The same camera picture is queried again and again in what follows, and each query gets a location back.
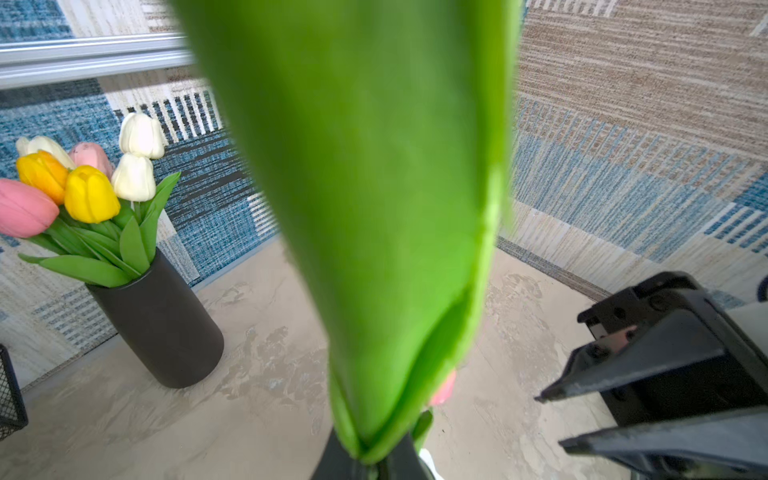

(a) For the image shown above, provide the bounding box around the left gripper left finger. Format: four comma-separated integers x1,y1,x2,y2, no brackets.
310,429,369,480

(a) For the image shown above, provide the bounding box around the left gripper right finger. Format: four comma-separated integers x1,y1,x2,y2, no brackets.
377,434,435,480

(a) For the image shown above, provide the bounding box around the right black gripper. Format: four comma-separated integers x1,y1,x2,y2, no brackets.
535,272,767,474

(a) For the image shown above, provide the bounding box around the black cylindrical vase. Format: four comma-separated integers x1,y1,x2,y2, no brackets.
87,250,224,389

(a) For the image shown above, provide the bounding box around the cream white tulip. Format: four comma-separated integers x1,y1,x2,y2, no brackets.
119,112,165,160

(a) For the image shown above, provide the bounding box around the light pink tulip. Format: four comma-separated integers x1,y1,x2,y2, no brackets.
69,142,114,178

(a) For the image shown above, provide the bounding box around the orange yellow tulip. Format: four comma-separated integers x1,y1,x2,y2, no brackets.
16,150,70,206

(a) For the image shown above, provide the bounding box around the black wire shelf rack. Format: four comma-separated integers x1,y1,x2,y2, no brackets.
0,345,29,441

